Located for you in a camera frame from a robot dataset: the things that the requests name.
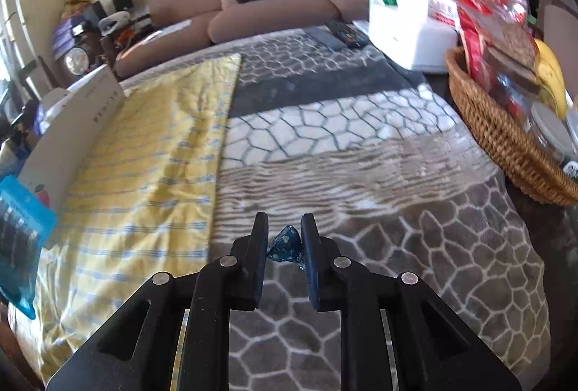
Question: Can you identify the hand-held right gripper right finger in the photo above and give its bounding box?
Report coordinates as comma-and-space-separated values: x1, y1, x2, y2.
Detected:
301, 213, 522, 391

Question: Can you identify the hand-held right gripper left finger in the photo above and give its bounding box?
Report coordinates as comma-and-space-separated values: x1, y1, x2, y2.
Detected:
45, 213, 270, 391

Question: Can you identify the blue candy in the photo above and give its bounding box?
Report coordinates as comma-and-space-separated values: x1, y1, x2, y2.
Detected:
266, 225, 305, 272

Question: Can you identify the white cardboard box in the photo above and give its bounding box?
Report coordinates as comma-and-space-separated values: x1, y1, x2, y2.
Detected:
18, 65, 133, 249

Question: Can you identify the clear blue plastic case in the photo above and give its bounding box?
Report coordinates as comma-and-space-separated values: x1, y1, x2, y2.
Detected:
0, 175, 58, 320

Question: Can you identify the grey patterned blanket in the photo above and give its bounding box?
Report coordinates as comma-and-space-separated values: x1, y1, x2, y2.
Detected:
122, 27, 554, 391

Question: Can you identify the yellow plaid cloth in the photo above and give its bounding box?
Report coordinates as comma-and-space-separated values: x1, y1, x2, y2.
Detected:
9, 52, 242, 383

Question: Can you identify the grey remote control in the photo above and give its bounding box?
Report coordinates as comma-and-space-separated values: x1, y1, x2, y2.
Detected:
307, 26, 346, 51

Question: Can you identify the wicker basket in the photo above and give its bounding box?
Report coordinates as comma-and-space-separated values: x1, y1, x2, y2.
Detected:
445, 45, 578, 207

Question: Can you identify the brown sofa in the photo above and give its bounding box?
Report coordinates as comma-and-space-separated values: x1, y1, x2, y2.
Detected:
113, 0, 393, 78

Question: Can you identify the black remote control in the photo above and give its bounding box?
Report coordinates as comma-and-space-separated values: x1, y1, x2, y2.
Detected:
326, 20, 369, 49

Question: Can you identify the white storage box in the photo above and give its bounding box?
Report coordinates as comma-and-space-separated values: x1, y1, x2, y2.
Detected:
369, 0, 460, 71

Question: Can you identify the round printed tin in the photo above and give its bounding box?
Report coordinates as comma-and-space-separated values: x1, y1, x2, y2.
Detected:
63, 48, 89, 74

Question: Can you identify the white handheld massager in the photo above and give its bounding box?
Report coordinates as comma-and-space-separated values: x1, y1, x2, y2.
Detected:
100, 11, 131, 35

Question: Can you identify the glass jar with lid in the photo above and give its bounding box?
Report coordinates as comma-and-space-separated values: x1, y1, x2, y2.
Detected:
526, 102, 578, 162

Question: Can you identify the dark wooden chair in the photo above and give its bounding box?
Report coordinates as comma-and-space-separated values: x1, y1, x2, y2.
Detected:
0, 57, 64, 141

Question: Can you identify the purple tissue box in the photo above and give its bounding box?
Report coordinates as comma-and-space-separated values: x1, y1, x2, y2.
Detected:
53, 18, 86, 39
52, 34, 84, 54

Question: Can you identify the red snack bag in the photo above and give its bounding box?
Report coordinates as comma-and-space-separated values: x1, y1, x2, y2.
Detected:
452, 0, 529, 103

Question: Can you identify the brown snack bag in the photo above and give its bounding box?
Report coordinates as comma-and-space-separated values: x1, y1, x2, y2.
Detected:
485, 23, 541, 95

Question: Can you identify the golden gift bag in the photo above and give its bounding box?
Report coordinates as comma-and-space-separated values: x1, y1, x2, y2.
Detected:
61, 0, 94, 20

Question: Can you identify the yellow banana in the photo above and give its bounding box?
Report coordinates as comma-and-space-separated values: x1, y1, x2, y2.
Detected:
533, 38, 569, 119

